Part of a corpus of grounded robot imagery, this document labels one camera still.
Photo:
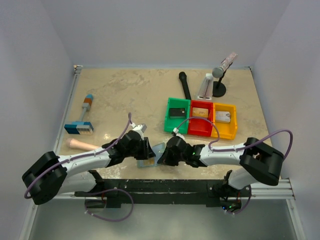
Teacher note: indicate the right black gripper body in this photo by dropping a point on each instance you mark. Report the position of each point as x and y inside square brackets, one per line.
[167, 154]

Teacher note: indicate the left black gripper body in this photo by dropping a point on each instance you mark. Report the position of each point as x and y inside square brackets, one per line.
[145, 148]

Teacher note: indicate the gold credit card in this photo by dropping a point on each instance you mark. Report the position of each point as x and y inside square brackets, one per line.
[147, 163]

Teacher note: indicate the black VIP card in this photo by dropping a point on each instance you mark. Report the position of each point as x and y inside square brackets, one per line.
[177, 113]

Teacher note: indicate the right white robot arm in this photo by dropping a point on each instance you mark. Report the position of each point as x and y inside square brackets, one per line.
[259, 162]

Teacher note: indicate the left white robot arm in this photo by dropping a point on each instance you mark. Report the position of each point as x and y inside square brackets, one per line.
[45, 178]

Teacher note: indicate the orange card in red bin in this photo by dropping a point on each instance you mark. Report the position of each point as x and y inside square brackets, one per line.
[200, 112]

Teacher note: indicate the card in yellow bin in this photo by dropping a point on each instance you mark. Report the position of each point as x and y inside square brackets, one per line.
[223, 117]

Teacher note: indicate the red plastic bin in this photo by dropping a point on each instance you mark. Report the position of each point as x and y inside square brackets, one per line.
[200, 127]

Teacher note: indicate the green plastic bin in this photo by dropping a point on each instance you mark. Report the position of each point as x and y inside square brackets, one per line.
[170, 124]

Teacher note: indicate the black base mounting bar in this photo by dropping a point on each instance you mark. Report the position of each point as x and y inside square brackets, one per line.
[209, 192]

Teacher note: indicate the blue toy block hammer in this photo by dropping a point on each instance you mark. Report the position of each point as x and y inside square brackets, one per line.
[81, 127]

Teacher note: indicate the yellow plastic bin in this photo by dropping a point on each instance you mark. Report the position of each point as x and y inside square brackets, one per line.
[226, 131]

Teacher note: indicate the white metronome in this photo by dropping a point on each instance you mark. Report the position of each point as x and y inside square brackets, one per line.
[206, 88]

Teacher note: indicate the black handheld microphone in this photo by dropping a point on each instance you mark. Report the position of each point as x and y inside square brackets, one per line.
[183, 79]

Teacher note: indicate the silver microphone on stand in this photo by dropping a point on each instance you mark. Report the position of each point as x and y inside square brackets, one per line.
[224, 65]

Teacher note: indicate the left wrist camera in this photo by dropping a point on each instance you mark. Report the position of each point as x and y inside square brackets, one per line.
[140, 129]

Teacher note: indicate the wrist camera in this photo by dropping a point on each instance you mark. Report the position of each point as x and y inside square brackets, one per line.
[140, 129]
[175, 133]

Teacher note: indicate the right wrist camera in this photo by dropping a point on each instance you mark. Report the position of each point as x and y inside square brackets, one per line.
[175, 133]

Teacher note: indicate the beige wooden handle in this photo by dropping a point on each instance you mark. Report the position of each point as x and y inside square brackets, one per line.
[76, 144]

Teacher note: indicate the aluminium frame rail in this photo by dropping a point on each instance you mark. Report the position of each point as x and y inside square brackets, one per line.
[76, 74]

